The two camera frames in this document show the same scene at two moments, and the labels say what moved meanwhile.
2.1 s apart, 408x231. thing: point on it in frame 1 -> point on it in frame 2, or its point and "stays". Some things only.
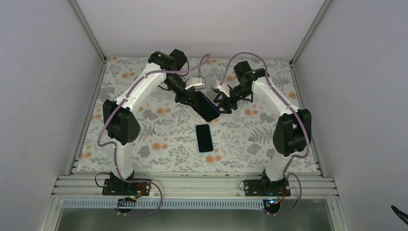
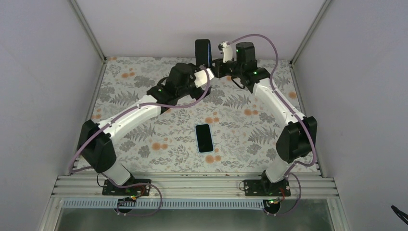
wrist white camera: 223,88 -> 227,51
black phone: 205,107 -> 203,52
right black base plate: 266,187 stays
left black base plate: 121,187 stays
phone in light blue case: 204,138 stays
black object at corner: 397,211 stays
